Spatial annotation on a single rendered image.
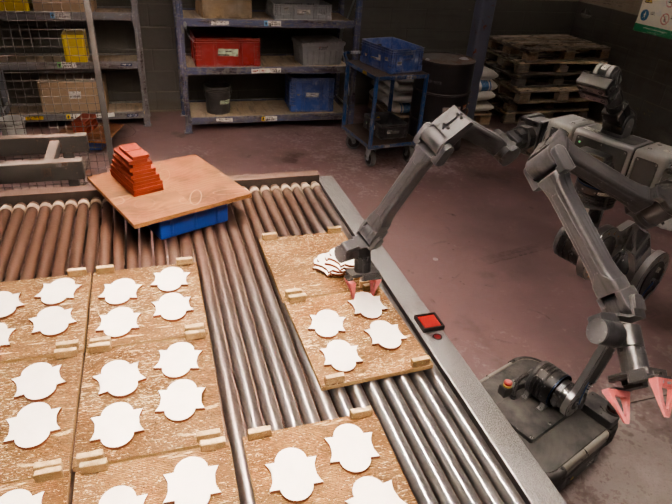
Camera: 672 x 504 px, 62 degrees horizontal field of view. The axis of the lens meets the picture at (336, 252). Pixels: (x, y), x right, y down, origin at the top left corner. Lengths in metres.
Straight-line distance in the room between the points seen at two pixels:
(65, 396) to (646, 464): 2.46
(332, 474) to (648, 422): 2.15
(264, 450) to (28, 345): 0.79
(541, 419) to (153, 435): 1.70
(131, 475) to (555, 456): 1.70
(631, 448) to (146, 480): 2.30
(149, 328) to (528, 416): 1.63
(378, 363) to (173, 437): 0.60
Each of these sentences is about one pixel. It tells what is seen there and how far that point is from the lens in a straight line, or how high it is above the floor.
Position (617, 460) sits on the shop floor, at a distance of 3.02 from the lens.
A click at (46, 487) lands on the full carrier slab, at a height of 0.94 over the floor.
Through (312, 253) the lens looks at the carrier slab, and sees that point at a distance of 2.15.
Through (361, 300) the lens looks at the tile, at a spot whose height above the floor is 0.95.
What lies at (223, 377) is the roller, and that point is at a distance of 1.66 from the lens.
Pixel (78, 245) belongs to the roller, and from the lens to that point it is 2.34.
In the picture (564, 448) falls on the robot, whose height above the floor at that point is 0.24.
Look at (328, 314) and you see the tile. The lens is 1.83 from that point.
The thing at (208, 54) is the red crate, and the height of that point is 0.76.
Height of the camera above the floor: 2.07
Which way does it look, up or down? 31 degrees down
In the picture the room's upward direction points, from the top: 4 degrees clockwise
